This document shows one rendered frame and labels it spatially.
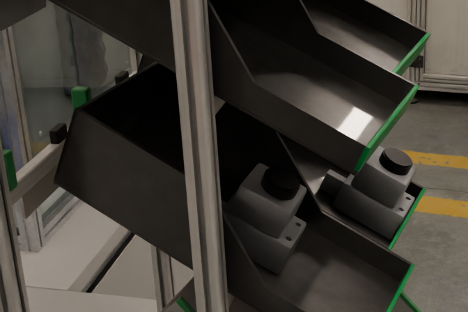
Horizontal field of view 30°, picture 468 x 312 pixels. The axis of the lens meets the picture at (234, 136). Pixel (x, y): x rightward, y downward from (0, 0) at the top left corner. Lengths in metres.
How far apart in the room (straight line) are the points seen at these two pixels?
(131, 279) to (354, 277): 1.00
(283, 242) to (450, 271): 2.44
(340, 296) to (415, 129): 3.59
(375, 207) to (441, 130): 3.47
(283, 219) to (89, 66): 1.07
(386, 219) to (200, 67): 0.31
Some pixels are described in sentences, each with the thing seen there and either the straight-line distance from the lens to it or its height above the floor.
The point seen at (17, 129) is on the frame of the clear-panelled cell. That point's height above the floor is 1.09.
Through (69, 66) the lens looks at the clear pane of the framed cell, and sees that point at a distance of 1.66.
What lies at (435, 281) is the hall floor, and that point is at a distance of 3.06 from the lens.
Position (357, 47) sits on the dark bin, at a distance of 0.79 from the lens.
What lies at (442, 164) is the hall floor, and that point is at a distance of 3.92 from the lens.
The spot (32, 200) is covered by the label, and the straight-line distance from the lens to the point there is 0.76.
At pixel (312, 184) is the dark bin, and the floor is 1.23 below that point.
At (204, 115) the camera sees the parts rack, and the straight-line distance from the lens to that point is 0.58.
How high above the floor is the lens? 1.59
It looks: 22 degrees down
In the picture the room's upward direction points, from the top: 4 degrees counter-clockwise
